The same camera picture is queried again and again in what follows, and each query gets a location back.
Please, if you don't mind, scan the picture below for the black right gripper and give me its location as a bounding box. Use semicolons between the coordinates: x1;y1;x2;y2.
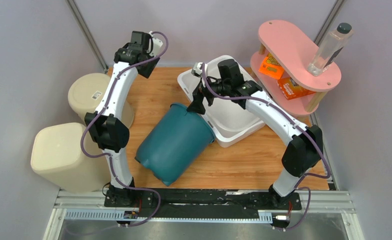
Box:
186;72;230;115

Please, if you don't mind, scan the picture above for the teal plastic bucket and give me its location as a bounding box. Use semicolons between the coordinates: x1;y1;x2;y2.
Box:
135;103;215;186

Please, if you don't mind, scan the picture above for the cream large bucket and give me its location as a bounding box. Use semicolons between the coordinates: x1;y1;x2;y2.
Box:
68;72;135;129

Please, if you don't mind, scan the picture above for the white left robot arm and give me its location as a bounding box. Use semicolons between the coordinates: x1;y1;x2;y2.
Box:
82;31;168;207

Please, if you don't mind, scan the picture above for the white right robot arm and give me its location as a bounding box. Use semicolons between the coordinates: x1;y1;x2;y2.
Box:
187;58;323;209

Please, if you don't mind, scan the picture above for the cream square container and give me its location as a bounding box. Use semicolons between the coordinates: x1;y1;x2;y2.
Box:
31;122;111;193

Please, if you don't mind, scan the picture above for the orange snack box upper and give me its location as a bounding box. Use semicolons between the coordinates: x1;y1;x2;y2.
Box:
259;53;284;80

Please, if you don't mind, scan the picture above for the orange snack box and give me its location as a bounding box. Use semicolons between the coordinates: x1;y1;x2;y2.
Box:
259;53;284;80
277;77;315;100

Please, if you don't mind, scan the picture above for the pink two-tier shelf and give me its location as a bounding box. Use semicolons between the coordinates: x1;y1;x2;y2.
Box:
250;20;341;117

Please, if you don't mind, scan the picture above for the orange snack box lower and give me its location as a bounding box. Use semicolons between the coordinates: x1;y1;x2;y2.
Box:
277;77;315;100

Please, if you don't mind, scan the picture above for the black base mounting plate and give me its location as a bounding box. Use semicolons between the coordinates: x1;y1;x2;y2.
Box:
104;188;302;219

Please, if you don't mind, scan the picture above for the clear bottle black cap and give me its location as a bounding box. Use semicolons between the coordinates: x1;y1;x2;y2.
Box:
307;22;353;77

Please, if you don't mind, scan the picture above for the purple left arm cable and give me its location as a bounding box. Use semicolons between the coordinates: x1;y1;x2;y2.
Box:
80;30;169;229

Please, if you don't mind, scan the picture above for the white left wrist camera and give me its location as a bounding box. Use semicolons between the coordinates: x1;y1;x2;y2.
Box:
148;31;163;57

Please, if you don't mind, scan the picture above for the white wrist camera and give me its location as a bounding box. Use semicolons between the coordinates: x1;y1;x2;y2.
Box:
148;31;163;57
191;62;203;78

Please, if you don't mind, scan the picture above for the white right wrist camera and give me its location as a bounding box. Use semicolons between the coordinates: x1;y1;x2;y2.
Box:
191;62;203;78

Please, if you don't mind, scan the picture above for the aluminium frame rail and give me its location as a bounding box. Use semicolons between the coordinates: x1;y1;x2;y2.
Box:
43;189;363;240

